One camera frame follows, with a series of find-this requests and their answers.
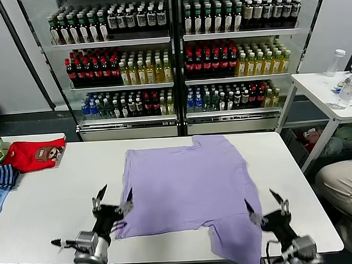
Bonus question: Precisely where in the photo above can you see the person's leg beige trousers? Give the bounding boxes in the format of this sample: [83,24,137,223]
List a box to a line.
[313,158,352,220]

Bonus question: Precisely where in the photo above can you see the grey-blue crumpled garment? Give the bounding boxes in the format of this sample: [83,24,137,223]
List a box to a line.
[319,136,344,157]

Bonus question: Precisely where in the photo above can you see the blue striped garment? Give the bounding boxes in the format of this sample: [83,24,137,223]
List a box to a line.
[0,163,22,192]

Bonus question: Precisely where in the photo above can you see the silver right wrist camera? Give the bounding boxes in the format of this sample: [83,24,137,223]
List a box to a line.
[290,235,319,264]

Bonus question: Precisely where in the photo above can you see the dark tea bottle beige label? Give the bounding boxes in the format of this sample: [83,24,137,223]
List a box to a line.
[58,14,70,45]
[77,12,89,43]
[87,12,99,43]
[96,11,109,42]
[48,16,61,46]
[68,13,79,44]

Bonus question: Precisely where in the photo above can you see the open beverage display cooler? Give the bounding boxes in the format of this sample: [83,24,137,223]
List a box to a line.
[176,0,314,136]
[15,0,183,145]

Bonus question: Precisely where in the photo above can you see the dark green crumpled garment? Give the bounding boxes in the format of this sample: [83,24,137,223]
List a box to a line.
[334,124,352,152]

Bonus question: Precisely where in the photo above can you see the wide beige label tea bottle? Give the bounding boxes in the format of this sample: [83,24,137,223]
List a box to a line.
[242,0,255,30]
[252,0,264,29]

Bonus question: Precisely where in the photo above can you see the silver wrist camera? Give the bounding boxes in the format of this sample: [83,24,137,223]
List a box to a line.
[72,230,99,256]
[290,235,319,264]

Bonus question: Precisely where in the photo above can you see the clear plastic water bottle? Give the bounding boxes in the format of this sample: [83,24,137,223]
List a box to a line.
[334,79,352,110]

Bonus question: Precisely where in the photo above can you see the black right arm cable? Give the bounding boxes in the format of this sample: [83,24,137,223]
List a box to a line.
[264,238,290,264]

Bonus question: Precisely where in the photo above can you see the small green clear bottle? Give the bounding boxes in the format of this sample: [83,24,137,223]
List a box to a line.
[105,98,114,119]
[202,91,212,112]
[211,91,220,112]
[97,99,107,120]

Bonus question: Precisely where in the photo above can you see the dark bottle green cap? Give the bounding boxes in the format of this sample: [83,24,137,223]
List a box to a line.
[222,2,234,33]
[203,3,214,34]
[193,4,204,34]
[232,1,244,32]
[183,4,194,35]
[212,2,224,34]

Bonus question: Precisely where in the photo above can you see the white cooler shelf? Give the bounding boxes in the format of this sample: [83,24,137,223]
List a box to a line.
[186,106,282,118]
[182,28,301,41]
[69,81,175,93]
[184,73,290,85]
[79,114,178,125]
[51,36,172,50]

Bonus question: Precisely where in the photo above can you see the tall clear bottle white cap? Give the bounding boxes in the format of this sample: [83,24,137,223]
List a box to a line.
[325,48,348,78]

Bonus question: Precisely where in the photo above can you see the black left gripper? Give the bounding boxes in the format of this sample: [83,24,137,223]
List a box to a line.
[89,182,136,241]

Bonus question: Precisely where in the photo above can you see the purple t-shirt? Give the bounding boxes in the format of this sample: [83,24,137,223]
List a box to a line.
[110,133,266,264]

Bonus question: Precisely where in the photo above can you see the dark drink bottle white label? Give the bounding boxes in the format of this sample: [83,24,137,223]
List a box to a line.
[106,8,118,36]
[282,0,294,28]
[126,7,137,34]
[116,8,127,35]
[145,5,158,33]
[155,5,168,32]
[292,0,303,27]
[135,6,147,34]
[262,0,274,29]
[272,0,284,28]

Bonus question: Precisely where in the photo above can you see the yellow tea bottle green cap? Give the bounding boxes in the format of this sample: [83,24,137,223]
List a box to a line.
[255,51,265,76]
[137,59,148,85]
[281,49,292,74]
[154,58,165,83]
[119,61,130,85]
[246,52,256,77]
[145,58,156,84]
[272,50,283,75]
[128,60,139,85]
[263,51,274,75]
[237,53,248,77]
[163,57,174,83]

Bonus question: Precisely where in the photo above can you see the white side table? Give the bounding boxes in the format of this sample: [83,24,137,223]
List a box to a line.
[271,71,352,175]

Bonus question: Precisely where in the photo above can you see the small cola bottle red cap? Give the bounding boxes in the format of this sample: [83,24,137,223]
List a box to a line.
[248,86,258,109]
[143,95,153,116]
[256,85,266,109]
[151,93,161,116]

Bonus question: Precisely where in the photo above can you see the black plastic crate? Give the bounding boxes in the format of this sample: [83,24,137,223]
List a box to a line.
[280,126,311,166]

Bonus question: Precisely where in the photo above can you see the small dark bottle beige label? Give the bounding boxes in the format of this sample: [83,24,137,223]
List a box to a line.
[241,89,250,110]
[233,89,243,110]
[135,96,144,117]
[127,98,137,118]

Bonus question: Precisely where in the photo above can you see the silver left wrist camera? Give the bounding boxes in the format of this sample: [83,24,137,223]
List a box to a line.
[72,230,99,256]

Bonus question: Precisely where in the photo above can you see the red shirt bear print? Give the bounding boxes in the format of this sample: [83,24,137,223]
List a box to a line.
[2,137,68,175]

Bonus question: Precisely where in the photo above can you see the red crumpled garment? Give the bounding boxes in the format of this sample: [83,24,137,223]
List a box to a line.
[303,127,323,152]

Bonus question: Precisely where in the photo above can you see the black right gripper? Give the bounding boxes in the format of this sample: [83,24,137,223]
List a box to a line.
[243,186,301,246]

